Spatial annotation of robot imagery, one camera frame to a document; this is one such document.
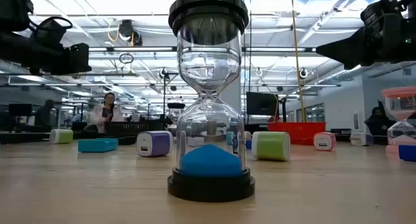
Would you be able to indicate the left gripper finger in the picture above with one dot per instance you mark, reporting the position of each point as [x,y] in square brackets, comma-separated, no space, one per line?
[79,58]

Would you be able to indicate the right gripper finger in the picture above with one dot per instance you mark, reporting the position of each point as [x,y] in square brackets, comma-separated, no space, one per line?
[344,50]

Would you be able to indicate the green USB wall charger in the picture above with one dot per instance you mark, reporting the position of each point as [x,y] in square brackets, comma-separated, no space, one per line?
[271,146]
[65,137]

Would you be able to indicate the teal mini digital meter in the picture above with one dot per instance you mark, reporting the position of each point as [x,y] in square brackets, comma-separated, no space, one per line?
[97,146]

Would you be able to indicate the purple USB wall charger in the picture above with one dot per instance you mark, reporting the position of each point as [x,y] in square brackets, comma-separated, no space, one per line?
[359,138]
[159,143]

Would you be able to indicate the pink USB wall charger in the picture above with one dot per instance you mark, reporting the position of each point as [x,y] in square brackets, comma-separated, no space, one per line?
[325,141]

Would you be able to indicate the black hourglass brown sand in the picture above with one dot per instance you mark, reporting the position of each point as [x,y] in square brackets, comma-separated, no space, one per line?
[175,106]

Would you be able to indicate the blue mini digital meter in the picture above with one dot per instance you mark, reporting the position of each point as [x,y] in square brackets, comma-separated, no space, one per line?
[248,144]
[408,153]

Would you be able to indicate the white mini digital meter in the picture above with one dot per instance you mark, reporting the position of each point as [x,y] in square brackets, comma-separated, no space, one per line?
[196,141]

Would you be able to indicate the black hourglass blue sand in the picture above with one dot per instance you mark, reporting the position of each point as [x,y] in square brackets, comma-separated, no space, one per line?
[211,160]

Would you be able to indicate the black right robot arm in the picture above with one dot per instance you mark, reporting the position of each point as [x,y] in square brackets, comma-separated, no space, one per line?
[411,29]

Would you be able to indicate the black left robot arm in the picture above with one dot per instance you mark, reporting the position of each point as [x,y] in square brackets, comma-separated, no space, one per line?
[13,9]

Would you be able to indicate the pink hourglass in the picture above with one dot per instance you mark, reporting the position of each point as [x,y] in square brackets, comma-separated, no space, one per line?
[401,92]

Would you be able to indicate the person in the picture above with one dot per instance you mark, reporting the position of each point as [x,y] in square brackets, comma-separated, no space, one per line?
[45,117]
[105,115]
[377,123]

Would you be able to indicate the black computer monitor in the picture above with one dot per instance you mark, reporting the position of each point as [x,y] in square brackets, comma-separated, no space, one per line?
[261,104]
[19,109]

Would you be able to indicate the black plastic basket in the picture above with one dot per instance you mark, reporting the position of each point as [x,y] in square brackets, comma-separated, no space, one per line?
[130,128]

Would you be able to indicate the red plastic basket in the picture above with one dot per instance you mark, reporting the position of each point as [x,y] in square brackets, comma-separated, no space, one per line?
[299,130]

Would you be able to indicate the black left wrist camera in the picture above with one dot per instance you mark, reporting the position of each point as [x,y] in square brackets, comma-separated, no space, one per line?
[48,32]

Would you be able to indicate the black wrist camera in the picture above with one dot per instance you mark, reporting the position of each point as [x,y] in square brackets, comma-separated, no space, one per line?
[380,11]
[48,32]

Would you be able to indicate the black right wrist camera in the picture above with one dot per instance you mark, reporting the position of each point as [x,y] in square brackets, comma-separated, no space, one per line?
[380,11]

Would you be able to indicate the black aluminium table frame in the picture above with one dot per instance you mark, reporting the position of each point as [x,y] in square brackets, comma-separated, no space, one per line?
[22,138]

